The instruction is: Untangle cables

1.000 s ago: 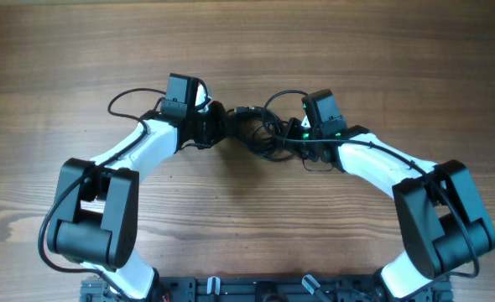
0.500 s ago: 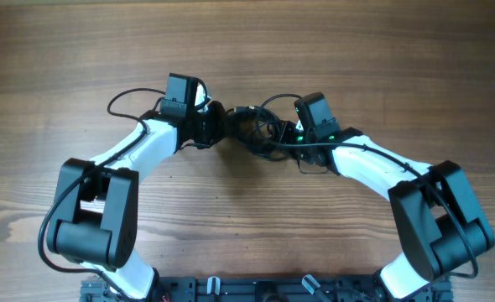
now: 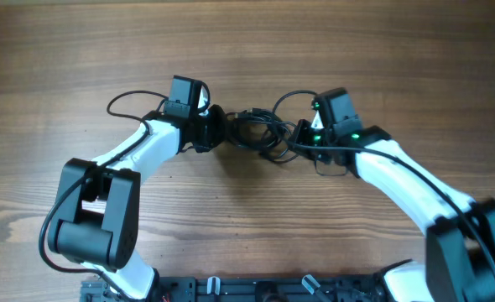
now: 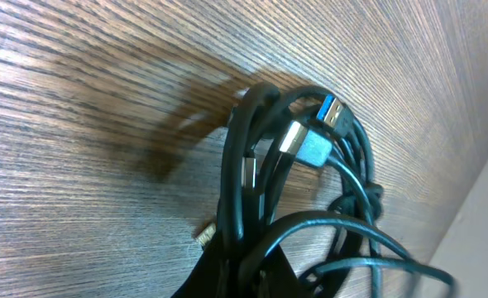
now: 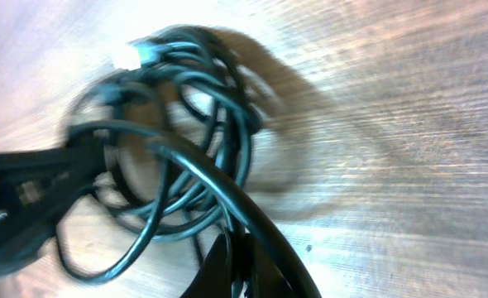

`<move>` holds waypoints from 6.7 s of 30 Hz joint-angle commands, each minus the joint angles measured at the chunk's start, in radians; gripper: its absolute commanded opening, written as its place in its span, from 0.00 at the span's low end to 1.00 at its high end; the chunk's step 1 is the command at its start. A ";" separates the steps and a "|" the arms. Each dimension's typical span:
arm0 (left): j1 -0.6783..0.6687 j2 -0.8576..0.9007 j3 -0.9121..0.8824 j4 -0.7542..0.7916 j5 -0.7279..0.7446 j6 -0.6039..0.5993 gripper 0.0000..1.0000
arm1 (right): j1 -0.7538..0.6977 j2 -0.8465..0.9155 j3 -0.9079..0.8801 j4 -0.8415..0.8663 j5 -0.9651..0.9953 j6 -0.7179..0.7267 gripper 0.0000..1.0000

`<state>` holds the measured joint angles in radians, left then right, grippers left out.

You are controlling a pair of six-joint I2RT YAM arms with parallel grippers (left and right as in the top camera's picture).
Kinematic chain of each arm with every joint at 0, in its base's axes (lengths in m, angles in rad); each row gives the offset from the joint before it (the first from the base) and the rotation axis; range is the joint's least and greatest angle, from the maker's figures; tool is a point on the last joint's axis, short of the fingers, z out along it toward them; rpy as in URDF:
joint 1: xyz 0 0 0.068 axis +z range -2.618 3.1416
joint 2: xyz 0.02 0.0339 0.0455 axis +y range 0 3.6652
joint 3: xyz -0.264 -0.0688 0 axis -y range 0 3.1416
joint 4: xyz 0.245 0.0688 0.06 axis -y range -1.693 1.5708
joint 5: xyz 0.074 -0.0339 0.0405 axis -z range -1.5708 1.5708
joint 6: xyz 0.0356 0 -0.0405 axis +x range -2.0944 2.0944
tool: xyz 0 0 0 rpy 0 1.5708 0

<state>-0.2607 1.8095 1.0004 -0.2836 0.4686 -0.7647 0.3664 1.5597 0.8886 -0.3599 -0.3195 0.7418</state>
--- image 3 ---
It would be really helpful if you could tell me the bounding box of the black USB cable bundle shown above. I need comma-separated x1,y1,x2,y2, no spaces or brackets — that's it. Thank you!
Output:
224,107,305,164

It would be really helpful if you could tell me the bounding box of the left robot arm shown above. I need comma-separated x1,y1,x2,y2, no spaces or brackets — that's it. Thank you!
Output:
38,75,226,301

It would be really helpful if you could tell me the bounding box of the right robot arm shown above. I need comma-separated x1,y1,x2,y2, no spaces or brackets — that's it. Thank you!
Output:
287,88,495,301

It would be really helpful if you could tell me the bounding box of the black right camera cable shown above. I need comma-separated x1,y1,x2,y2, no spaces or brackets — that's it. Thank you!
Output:
271,89,495,302

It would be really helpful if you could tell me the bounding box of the black camera cable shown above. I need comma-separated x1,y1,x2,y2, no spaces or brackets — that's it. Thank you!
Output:
271,89,495,302
37,90,169,294

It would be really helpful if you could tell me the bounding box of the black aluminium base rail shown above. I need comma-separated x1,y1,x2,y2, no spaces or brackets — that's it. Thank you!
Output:
80,275,389,302

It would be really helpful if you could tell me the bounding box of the black left camera cable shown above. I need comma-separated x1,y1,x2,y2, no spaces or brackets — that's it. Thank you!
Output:
37,90,169,294

